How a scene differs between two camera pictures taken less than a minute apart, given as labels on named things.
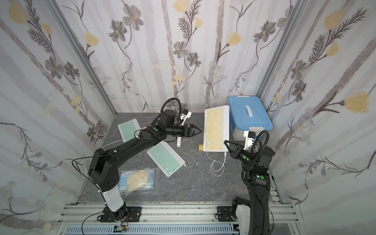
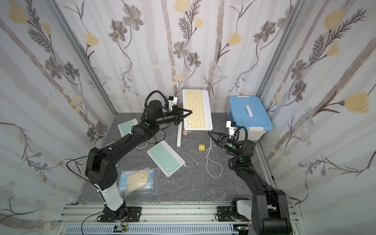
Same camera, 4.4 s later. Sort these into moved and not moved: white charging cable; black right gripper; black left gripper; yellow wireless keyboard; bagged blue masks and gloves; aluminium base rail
Moved: white charging cable; black right gripper; yellow wireless keyboard; black left gripper
Not moved: aluminium base rail; bagged blue masks and gloves
